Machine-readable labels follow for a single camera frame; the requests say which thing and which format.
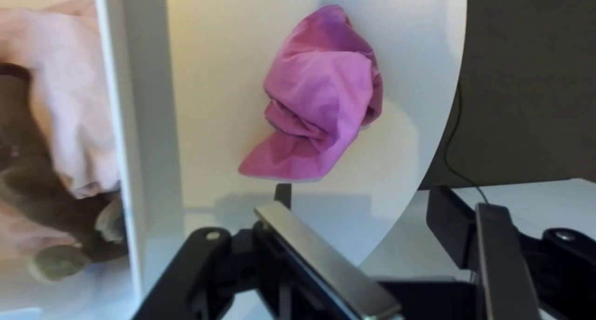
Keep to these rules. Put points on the pink shirt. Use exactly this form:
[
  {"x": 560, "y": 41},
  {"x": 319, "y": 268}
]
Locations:
[{"x": 321, "y": 91}]

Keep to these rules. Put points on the white basket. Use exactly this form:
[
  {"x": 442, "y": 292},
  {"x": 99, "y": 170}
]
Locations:
[{"x": 149, "y": 124}]

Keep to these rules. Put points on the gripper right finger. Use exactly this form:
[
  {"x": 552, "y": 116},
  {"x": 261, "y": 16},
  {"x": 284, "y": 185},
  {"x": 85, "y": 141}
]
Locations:
[{"x": 500, "y": 264}]

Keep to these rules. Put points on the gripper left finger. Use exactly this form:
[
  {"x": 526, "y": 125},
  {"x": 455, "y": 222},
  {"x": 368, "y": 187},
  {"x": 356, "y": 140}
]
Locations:
[{"x": 321, "y": 264}]

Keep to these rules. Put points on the peach shirt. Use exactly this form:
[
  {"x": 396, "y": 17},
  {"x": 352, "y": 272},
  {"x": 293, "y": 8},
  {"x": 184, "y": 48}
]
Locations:
[{"x": 70, "y": 101}]

